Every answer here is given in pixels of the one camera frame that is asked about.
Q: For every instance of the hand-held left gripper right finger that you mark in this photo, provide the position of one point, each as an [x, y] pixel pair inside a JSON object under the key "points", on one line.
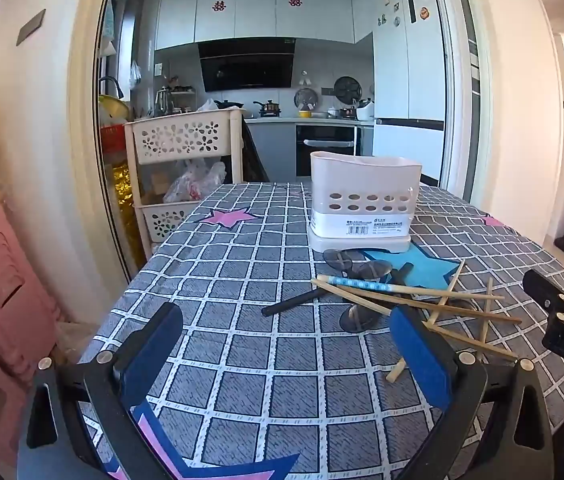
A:
{"points": [[419, 355]]}

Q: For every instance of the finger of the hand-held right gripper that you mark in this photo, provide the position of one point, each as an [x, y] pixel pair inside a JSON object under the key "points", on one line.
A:
{"points": [[557, 292]]}

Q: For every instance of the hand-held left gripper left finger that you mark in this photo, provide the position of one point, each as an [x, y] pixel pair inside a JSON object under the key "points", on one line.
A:
{"points": [[154, 355]]}

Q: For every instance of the wooden chopstick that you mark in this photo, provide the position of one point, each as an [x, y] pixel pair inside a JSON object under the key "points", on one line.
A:
{"points": [[487, 315], [454, 276], [487, 347], [486, 305]]}

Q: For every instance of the dark translucent plastic spoon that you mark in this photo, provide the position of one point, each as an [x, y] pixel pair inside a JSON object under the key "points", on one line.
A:
{"points": [[342, 260], [359, 319], [292, 302]]}

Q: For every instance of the blue patterned chopstick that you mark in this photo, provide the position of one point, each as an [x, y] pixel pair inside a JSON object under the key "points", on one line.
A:
{"points": [[362, 284]]}

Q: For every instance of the white plastic utensil holder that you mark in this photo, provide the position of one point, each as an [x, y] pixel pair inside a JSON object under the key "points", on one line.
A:
{"points": [[362, 180]]}

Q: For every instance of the grey checked star tablecloth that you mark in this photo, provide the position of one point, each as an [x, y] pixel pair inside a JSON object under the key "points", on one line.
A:
{"points": [[262, 385]]}

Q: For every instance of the gold foil pack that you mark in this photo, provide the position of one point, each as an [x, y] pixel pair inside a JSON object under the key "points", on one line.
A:
{"points": [[124, 210]]}

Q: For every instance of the clear plastic bag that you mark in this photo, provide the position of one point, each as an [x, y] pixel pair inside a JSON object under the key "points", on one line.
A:
{"points": [[194, 180]]}

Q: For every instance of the red plastic container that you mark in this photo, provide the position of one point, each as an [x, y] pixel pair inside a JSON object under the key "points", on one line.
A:
{"points": [[112, 139]]}

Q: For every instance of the white plastic storage cart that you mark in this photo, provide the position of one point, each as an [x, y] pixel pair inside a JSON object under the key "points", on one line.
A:
{"points": [[182, 135]]}

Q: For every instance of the black built-in oven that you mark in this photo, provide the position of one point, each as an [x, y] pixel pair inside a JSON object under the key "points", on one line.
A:
{"points": [[324, 152]]}

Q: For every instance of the white rice cooker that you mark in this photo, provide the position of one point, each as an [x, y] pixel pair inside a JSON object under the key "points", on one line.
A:
{"points": [[366, 110]]}

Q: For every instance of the yellow basin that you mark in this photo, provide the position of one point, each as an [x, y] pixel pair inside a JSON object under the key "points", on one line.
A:
{"points": [[112, 107]]}

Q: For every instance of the white refrigerator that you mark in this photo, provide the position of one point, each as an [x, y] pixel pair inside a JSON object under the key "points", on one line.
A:
{"points": [[407, 85]]}

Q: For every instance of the black wok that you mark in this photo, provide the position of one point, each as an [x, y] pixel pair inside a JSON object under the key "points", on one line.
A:
{"points": [[228, 104]]}

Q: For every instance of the dark cooking pot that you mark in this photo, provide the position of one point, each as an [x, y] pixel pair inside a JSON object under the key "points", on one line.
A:
{"points": [[268, 108]]}

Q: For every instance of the curved kitchen faucet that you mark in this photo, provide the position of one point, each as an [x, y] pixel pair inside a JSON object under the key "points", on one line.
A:
{"points": [[112, 80]]}

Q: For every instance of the black range hood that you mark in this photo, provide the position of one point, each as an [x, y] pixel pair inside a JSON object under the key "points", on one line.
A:
{"points": [[247, 65]]}

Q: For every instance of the white upper kitchen cabinets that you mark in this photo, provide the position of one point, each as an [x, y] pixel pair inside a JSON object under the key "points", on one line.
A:
{"points": [[257, 15]]}

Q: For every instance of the round black wall rack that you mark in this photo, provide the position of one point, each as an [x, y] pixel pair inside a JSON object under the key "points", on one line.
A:
{"points": [[348, 89]]}

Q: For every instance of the round grey wall rack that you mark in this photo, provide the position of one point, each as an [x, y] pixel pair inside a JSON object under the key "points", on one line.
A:
{"points": [[305, 98]]}

